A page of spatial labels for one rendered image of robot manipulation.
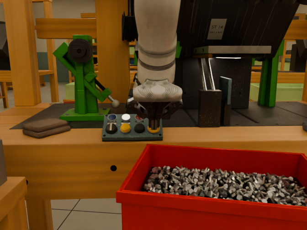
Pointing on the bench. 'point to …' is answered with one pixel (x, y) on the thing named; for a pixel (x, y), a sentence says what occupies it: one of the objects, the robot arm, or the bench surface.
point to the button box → (130, 135)
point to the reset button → (125, 128)
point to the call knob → (111, 128)
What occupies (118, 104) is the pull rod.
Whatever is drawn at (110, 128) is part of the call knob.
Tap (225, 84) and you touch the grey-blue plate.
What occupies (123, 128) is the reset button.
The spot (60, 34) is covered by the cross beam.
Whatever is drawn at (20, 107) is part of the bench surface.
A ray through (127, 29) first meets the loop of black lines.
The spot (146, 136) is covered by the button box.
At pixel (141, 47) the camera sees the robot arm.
